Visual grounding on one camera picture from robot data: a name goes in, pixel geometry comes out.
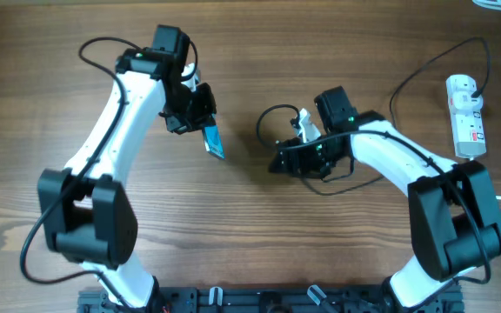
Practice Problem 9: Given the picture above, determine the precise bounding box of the teal Galaxy smartphone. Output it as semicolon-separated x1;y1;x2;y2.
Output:
202;125;225;160

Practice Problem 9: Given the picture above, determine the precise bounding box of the black charger cable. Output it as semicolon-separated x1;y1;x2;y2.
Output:
297;37;492;197

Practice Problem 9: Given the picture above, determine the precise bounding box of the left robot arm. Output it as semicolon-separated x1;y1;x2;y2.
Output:
35;25;224;312

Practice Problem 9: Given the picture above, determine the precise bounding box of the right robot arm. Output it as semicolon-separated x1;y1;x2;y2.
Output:
269;86;501;312

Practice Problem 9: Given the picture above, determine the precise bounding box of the white charger plug adapter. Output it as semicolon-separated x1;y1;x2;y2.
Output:
448;91;483;114

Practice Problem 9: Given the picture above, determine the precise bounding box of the white power strip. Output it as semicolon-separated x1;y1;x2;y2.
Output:
445;74;486;159

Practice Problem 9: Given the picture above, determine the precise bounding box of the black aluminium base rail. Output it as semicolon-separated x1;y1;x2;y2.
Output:
77;285;465;313

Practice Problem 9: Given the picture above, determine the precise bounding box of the black left camera cable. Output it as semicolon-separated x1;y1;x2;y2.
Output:
18;36;143;313

